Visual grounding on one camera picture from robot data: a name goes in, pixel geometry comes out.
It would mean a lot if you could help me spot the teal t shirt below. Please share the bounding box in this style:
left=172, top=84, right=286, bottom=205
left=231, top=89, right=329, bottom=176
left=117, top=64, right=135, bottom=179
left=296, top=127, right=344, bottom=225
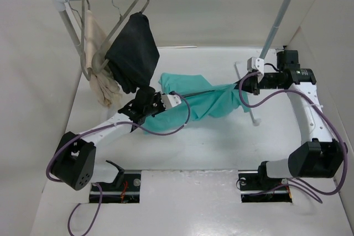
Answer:
left=143, top=73, right=249, bottom=133

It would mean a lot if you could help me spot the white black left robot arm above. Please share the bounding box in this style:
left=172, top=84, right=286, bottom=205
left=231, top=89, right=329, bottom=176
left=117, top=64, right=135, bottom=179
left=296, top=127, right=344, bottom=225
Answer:
left=46, top=88, right=170, bottom=191

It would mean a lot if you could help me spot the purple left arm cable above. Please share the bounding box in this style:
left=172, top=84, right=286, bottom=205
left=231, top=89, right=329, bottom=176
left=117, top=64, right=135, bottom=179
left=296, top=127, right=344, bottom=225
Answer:
left=45, top=91, right=191, bottom=236

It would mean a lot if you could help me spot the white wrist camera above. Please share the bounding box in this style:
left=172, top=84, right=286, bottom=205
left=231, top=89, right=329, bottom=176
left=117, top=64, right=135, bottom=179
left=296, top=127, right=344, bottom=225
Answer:
left=247, top=57, right=264, bottom=75
left=161, top=94, right=181, bottom=110

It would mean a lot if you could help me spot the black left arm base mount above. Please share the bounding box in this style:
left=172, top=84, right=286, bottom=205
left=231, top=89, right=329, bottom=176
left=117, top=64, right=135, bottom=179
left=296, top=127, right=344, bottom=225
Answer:
left=88, top=160, right=142, bottom=204

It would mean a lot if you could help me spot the black shirt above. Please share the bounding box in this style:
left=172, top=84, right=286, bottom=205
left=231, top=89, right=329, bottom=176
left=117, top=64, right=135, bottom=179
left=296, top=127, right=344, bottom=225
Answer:
left=105, top=12, right=160, bottom=94

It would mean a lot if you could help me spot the beige shirt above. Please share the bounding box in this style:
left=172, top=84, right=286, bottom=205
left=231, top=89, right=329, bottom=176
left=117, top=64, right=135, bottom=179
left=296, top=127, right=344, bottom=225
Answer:
left=85, top=10, right=122, bottom=108

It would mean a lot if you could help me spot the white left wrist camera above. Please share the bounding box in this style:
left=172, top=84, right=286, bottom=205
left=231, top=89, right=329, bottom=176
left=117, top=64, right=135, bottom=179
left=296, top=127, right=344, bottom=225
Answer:
left=161, top=94, right=181, bottom=110

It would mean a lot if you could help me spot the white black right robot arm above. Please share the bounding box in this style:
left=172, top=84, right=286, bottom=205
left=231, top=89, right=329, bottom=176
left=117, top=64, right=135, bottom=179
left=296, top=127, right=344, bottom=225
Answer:
left=235, top=50, right=348, bottom=196

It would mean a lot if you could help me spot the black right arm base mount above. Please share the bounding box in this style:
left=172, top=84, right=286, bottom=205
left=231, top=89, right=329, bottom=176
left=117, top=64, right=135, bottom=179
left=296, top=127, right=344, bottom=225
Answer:
left=236, top=162, right=292, bottom=203

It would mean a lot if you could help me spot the grey clothes hanger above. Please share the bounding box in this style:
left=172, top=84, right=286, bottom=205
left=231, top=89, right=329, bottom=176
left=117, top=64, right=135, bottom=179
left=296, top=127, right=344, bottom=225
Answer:
left=182, top=81, right=241, bottom=99

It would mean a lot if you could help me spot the grey hanger with beige shirt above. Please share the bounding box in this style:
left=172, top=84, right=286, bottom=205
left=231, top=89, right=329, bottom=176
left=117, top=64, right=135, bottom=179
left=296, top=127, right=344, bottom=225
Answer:
left=67, top=0, right=91, bottom=81

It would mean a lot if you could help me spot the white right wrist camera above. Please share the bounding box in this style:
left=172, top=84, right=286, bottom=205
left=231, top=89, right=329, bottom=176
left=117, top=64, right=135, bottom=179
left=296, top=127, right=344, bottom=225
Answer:
left=247, top=57, right=264, bottom=75

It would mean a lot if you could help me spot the grey hanger with black shirt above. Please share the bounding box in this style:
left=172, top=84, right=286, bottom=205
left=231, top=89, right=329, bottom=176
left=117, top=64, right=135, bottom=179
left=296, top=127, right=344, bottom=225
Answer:
left=91, top=0, right=150, bottom=73

